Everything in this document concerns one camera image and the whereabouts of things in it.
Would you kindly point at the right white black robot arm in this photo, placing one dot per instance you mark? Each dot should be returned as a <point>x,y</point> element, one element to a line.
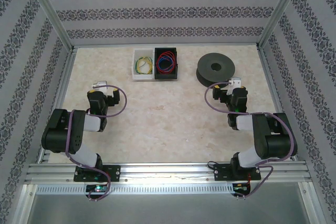
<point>273,140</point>

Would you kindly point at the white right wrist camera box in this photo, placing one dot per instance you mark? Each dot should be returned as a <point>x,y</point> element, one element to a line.
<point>235,83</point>

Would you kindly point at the aluminium frame crossbar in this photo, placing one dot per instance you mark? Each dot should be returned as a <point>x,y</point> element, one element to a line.
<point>210,44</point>

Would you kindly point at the aluminium frame post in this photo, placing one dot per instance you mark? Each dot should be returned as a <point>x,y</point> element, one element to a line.
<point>280,11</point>
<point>51,11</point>

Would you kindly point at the small controller circuit board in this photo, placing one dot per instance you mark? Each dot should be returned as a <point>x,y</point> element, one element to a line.
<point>97,188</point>
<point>240,187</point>

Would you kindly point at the aluminium frame side rail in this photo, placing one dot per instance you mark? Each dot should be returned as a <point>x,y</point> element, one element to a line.
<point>61,85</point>
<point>270,77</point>

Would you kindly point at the aluminium mounting rail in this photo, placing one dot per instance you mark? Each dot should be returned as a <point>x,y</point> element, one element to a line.
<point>168,169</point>

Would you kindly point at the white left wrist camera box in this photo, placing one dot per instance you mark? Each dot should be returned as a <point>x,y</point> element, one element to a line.
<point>101,85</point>

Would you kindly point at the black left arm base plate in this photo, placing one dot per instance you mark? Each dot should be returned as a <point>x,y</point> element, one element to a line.
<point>114,172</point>

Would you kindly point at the black plastic spool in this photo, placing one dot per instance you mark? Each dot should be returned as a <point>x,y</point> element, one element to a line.
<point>207,64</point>

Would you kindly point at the black plastic bin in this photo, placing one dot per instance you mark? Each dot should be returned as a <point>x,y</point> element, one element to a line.
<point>166,76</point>

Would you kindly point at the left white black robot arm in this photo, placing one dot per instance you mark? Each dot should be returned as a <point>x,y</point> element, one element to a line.
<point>63,134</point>

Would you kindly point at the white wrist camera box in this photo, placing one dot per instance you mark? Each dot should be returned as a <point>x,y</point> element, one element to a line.
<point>235,83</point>
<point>101,85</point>

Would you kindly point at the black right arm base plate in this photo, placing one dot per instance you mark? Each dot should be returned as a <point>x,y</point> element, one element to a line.
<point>223,172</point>

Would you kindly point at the white plastic bin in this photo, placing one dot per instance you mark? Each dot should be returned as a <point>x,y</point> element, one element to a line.
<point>143,77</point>

